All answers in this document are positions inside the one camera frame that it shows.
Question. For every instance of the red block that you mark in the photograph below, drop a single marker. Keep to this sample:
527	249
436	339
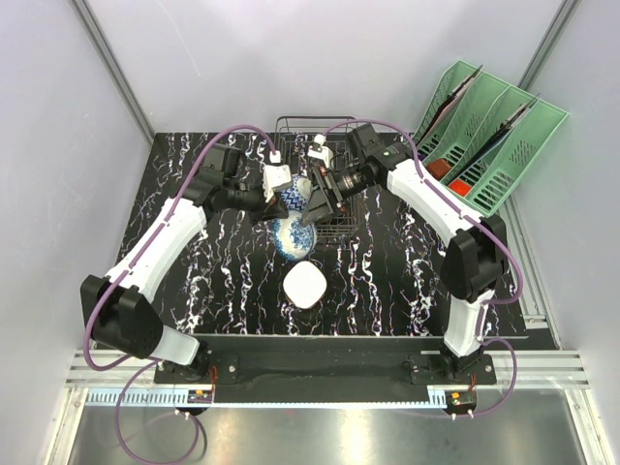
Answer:
460	187

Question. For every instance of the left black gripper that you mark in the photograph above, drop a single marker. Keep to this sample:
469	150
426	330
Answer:
269	211

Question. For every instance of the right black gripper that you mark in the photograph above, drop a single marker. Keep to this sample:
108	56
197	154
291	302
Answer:
318	207

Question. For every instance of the black folder in organizer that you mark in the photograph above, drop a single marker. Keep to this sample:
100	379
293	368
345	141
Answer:
445	100

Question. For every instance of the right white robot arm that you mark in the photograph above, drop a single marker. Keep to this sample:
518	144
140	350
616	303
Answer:
476	246

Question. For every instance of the white square green bowl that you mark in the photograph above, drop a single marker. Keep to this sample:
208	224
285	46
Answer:
304	285

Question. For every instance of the red patterned bowl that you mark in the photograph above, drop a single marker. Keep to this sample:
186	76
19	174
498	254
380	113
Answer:
297	196

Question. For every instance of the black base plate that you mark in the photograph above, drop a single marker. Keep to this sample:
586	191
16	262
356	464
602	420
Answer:
277	369

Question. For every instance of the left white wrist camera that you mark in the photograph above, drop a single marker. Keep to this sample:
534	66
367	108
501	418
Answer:
277	175

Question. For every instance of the green file organizer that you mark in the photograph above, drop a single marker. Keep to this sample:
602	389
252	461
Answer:
481	135

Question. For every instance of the brown block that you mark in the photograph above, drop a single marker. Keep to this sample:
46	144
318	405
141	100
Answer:
439	168

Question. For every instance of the wire dish rack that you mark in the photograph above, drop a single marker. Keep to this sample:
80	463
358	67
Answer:
293	136

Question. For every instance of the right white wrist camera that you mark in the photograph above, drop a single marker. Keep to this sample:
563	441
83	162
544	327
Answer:
318	150

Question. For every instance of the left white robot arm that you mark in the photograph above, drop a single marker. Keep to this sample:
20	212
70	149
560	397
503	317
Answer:
118	308

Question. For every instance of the blue white patterned bowl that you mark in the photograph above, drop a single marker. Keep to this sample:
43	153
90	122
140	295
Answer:
293	240

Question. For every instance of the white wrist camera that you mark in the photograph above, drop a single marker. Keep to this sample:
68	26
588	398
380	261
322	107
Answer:
277	175
318	150

